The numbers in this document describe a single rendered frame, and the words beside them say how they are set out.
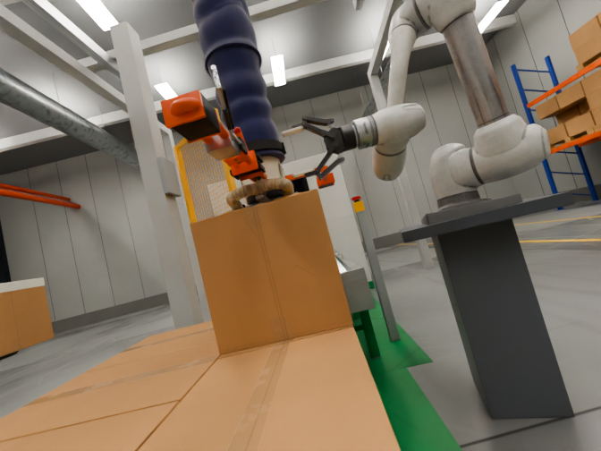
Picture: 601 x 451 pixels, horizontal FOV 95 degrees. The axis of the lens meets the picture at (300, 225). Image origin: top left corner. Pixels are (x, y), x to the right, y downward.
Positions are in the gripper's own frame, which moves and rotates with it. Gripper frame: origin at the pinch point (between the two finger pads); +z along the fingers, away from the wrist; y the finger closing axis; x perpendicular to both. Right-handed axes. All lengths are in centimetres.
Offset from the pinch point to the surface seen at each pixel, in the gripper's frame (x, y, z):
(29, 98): 395, -383, 479
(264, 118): 19.0, -22.9, 7.1
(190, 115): -38.8, 1.4, 13.9
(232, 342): -4, 50, 30
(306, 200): -4.6, 16.1, -1.1
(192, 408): -31, 53, 30
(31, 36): 124, -204, 194
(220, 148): -24.3, 2.5, 14.2
